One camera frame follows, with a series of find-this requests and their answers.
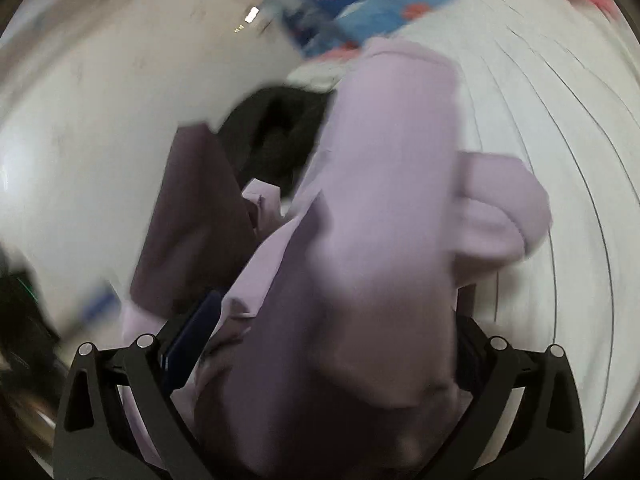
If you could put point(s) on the purple two-tone jacket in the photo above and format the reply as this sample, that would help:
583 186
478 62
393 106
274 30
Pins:
335 352

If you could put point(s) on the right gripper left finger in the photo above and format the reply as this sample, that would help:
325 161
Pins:
93 439

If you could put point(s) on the pink pillow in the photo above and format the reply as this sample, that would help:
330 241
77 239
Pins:
343 53

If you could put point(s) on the white wall switch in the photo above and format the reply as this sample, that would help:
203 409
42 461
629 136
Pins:
249 18

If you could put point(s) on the black garment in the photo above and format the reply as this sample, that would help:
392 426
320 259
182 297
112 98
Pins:
271 133

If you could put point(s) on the white striped duvet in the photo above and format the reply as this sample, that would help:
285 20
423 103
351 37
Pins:
556 84

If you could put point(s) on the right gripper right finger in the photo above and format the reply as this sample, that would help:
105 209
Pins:
524 420

